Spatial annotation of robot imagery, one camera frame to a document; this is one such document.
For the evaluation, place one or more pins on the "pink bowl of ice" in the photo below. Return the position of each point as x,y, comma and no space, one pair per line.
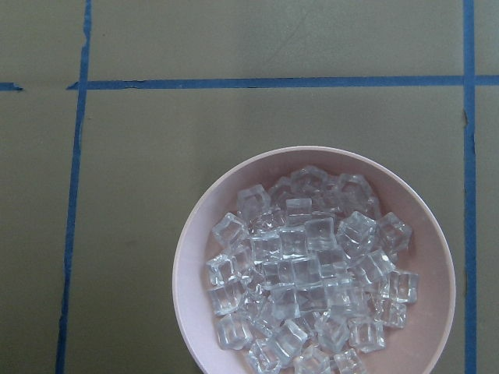
310,259

